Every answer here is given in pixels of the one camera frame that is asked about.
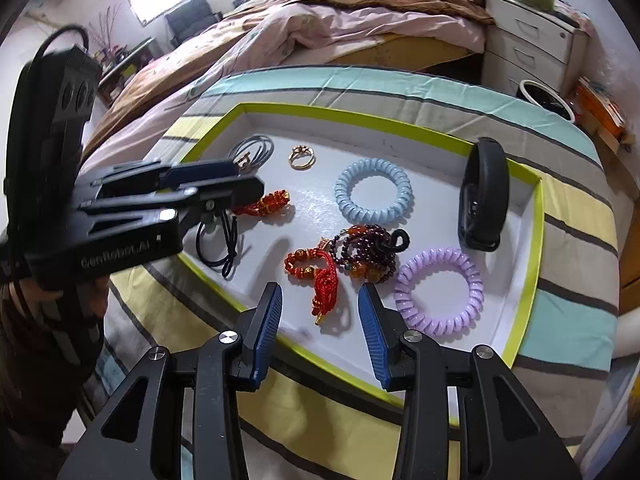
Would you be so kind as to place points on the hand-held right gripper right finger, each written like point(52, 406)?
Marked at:
point(375, 335)

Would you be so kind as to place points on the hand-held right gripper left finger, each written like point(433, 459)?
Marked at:
point(262, 340)

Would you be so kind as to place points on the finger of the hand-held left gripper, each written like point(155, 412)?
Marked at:
point(235, 192)
point(200, 171)

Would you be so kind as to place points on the green cardboard tray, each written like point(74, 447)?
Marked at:
point(440, 200)

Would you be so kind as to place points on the person's left forearm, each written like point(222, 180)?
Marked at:
point(50, 360)

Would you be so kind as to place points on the person's left hand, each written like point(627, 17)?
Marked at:
point(75, 295)

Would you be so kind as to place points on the cluttered desk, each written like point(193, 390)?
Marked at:
point(130, 65)

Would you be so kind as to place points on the black office chair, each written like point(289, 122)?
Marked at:
point(192, 20)

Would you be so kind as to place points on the bed with pink duvet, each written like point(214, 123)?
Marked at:
point(310, 30)

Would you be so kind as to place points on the black fitness band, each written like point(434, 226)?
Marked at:
point(492, 185)

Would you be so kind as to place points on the striped tablecloth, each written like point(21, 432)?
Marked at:
point(550, 240)

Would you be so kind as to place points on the white trash bin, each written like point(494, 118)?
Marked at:
point(547, 97)

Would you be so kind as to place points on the stack of books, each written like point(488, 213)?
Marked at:
point(600, 110)

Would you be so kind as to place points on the white nightstand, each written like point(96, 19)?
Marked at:
point(530, 35)

